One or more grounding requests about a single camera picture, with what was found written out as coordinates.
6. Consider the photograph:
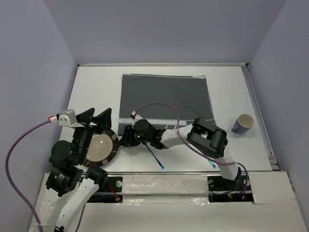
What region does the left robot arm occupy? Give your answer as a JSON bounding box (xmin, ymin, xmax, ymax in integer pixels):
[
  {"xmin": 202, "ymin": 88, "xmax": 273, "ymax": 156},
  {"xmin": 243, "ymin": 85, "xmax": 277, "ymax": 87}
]
[{"xmin": 29, "ymin": 108, "xmax": 112, "ymax": 232}]

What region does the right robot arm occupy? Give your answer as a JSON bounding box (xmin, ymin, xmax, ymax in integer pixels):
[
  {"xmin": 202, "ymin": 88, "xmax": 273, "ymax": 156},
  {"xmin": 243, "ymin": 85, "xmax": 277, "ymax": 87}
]
[{"xmin": 119, "ymin": 115, "xmax": 241, "ymax": 189}]

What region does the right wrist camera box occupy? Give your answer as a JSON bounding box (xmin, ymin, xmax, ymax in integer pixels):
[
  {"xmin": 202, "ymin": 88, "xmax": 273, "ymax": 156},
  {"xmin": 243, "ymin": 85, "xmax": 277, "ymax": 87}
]
[{"xmin": 130, "ymin": 111, "xmax": 143, "ymax": 124}]

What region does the blue metal fork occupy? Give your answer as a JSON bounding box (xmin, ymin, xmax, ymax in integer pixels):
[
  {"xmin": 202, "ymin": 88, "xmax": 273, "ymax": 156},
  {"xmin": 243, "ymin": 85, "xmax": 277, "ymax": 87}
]
[{"xmin": 142, "ymin": 142, "xmax": 164, "ymax": 170}]

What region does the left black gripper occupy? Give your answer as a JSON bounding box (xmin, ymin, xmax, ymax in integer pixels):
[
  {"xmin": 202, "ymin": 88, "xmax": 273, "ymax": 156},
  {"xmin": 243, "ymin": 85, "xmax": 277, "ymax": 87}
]
[{"xmin": 73, "ymin": 106, "xmax": 112, "ymax": 162}]

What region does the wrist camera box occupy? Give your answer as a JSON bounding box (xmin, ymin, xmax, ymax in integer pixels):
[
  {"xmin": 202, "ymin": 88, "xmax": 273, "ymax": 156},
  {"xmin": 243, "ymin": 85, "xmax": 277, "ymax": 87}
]
[
  {"xmin": 130, "ymin": 111, "xmax": 143, "ymax": 124},
  {"xmin": 58, "ymin": 109, "xmax": 77, "ymax": 127}
]

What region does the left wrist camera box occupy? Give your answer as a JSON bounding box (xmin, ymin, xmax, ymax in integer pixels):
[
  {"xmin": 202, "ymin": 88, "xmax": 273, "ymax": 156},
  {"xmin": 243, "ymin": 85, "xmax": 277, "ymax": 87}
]
[{"xmin": 58, "ymin": 109, "xmax": 77, "ymax": 127}]

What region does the grey striped cloth napkin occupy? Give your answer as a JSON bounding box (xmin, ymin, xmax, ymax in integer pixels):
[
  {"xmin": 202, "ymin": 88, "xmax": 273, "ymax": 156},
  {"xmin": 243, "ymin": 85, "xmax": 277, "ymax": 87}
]
[{"xmin": 118, "ymin": 74, "xmax": 216, "ymax": 136}]

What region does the black rimmed dinner plate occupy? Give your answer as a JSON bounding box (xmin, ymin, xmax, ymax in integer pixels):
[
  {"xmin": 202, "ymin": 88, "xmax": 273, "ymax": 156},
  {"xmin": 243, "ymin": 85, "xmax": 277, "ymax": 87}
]
[{"xmin": 83, "ymin": 130, "xmax": 119, "ymax": 167}]

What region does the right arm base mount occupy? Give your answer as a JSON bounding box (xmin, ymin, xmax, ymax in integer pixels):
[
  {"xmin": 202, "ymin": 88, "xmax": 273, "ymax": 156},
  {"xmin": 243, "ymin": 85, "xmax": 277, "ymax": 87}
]
[{"xmin": 208, "ymin": 173, "xmax": 253, "ymax": 203}]

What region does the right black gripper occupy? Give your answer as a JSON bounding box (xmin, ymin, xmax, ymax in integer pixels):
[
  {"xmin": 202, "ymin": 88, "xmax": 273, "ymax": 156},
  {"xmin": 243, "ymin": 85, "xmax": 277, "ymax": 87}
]
[{"xmin": 117, "ymin": 125, "xmax": 151, "ymax": 146}]

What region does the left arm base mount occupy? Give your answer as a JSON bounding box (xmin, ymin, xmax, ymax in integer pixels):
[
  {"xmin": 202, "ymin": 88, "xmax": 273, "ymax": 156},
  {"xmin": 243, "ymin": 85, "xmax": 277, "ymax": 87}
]
[{"xmin": 87, "ymin": 176, "xmax": 123, "ymax": 203}]

